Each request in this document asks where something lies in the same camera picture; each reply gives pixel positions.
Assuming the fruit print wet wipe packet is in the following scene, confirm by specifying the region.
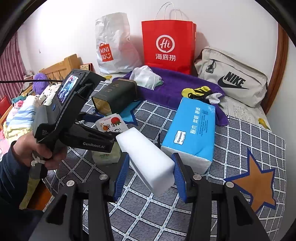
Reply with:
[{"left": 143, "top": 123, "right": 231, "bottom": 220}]
[{"left": 95, "top": 113, "right": 128, "bottom": 133}]

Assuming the translucent zip pouch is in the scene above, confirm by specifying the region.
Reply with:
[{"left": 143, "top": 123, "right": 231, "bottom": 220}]
[{"left": 134, "top": 69, "right": 163, "bottom": 90}]

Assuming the white glove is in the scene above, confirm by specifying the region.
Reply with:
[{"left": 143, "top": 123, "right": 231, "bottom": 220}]
[{"left": 129, "top": 65, "right": 157, "bottom": 85}]

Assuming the white foam sponge block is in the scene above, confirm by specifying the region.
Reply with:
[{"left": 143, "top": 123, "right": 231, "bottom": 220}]
[{"left": 116, "top": 128, "right": 175, "bottom": 196}]

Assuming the blue tissue pack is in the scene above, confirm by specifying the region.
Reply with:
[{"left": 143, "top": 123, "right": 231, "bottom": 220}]
[{"left": 161, "top": 97, "right": 215, "bottom": 174}]

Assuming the yellow black mesh pouch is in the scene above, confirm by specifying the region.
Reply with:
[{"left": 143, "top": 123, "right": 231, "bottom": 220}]
[{"left": 181, "top": 86, "right": 213, "bottom": 100}]

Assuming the white sock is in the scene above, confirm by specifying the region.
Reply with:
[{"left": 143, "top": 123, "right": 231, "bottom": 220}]
[{"left": 206, "top": 92, "right": 223, "bottom": 104}]

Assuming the person's left forearm sleeve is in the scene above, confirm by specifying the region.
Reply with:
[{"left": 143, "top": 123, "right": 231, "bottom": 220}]
[{"left": 1, "top": 148, "right": 44, "bottom": 240}]

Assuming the person's left hand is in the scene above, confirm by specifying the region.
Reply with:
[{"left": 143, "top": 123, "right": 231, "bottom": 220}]
[{"left": 11, "top": 132, "right": 68, "bottom": 170}]

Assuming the white dotted pillow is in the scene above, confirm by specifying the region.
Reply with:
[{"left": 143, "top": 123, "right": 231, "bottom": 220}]
[{"left": 38, "top": 83, "right": 61, "bottom": 106}]

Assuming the purple plush toy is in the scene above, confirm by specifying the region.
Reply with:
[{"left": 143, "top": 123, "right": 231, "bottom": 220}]
[{"left": 33, "top": 73, "right": 49, "bottom": 95}]

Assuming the dark green tea tin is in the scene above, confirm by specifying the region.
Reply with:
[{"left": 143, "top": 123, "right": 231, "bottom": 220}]
[{"left": 92, "top": 78, "right": 138, "bottom": 115}]

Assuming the wooden bed headboard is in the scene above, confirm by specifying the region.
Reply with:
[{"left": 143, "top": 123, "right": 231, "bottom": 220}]
[{"left": 39, "top": 54, "right": 81, "bottom": 81}]

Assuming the patterned gift box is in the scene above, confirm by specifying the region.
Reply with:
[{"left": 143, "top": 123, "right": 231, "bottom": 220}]
[{"left": 79, "top": 63, "right": 95, "bottom": 72}]

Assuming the grey checked blanket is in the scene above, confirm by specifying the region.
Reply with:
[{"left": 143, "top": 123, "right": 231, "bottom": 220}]
[{"left": 43, "top": 81, "right": 286, "bottom": 241}]

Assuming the white Miniso plastic bag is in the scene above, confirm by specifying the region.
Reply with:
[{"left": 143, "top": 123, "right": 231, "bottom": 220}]
[{"left": 95, "top": 13, "right": 142, "bottom": 74}]

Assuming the purple towel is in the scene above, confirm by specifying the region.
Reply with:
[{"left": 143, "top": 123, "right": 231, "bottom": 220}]
[{"left": 111, "top": 66, "right": 230, "bottom": 127}]

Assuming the red Haidilao paper bag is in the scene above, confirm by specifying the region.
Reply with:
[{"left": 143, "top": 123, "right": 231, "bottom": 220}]
[{"left": 142, "top": 19, "right": 197, "bottom": 74}]

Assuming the beige Nike bag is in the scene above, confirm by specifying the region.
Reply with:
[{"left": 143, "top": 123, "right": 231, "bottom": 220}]
[{"left": 194, "top": 47, "right": 267, "bottom": 108}]

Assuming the brown wooden door frame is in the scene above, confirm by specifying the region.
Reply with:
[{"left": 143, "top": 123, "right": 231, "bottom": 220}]
[{"left": 261, "top": 24, "right": 289, "bottom": 114}]

